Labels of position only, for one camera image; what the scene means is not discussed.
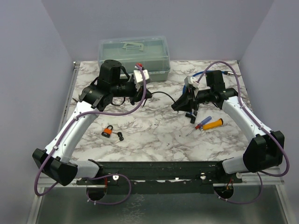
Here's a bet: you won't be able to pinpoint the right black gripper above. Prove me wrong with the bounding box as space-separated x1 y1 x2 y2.
173 87 213 112

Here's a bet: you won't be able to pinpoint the thin black cable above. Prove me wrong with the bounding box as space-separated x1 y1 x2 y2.
142 91 176 108

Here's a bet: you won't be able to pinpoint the clear green plastic storage box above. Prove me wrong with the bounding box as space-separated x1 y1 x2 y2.
98 36 171 82

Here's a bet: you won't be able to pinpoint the small black keys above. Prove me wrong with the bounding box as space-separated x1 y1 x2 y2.
115 132 124 144

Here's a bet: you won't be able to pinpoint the orange padlock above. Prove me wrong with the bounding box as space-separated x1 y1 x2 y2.
101 125 114 138

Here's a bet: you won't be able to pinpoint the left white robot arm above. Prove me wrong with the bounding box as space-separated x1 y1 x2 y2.
32 60 151 186

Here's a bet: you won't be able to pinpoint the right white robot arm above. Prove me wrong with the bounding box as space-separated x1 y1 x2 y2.
171 70 285 183

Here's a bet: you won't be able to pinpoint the blue red screwdriver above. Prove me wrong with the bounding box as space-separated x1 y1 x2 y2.
186 116 212 136

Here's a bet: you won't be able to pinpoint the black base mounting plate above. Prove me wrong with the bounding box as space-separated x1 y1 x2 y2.
77 161 242 194

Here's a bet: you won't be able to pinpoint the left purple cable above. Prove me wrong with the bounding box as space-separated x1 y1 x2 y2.
34 63 148 206

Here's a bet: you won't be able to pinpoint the purple cable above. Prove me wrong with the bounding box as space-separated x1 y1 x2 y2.
34 63 148 206
197 61 291 204

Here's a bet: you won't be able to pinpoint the blue cable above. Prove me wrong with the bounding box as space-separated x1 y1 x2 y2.
183 69 236 96

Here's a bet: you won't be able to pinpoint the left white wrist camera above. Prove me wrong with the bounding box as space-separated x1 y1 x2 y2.
133 67 151 89

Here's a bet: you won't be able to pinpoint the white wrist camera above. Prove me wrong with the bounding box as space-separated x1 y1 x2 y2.
184 76 199 90
133 67 151 89

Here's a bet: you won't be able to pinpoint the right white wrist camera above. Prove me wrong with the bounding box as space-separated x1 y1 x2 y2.
184 76 199 90

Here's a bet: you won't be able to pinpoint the orange handled tool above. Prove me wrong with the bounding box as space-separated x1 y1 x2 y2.
202 119 223 131

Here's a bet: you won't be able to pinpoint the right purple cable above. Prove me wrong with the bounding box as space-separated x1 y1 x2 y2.
197 61 291 204

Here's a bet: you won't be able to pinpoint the aluminium rail frame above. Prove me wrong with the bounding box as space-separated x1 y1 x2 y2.
25 61 290 224

